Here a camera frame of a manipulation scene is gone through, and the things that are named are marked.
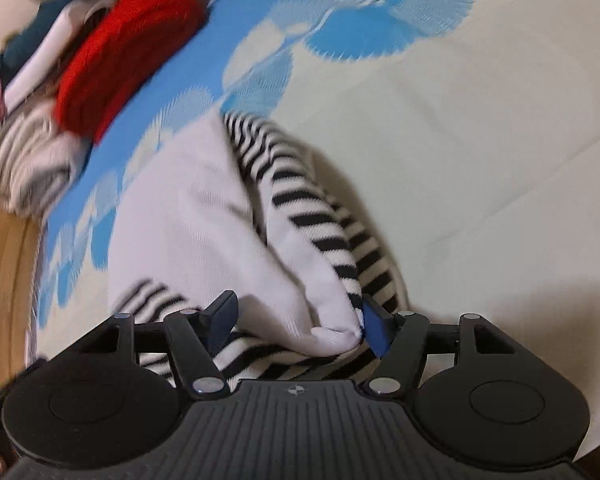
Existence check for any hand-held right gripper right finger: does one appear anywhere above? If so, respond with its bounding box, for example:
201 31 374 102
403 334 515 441
362 296 531 399

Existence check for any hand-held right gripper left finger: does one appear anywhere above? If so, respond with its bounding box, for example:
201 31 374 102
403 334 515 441
55 290 239 400

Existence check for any black white striped small garment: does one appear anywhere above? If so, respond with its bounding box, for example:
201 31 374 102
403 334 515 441
107 110 412 386

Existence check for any blue white patterned bed mat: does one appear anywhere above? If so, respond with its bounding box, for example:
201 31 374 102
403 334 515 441
27 0 600 461

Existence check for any folded grey white towel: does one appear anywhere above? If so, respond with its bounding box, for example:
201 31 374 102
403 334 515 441
0 102 88 218

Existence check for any red knitted cloth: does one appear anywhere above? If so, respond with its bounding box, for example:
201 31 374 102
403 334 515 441
54 0 207 147

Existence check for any folded white cloth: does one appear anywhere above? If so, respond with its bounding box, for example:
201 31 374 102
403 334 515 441
2 7 88 106

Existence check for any teal cloth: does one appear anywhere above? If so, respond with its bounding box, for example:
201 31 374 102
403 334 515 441
0 0 151 78

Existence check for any wooden bed frame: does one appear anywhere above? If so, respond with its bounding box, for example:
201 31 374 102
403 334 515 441
0 175 43 401

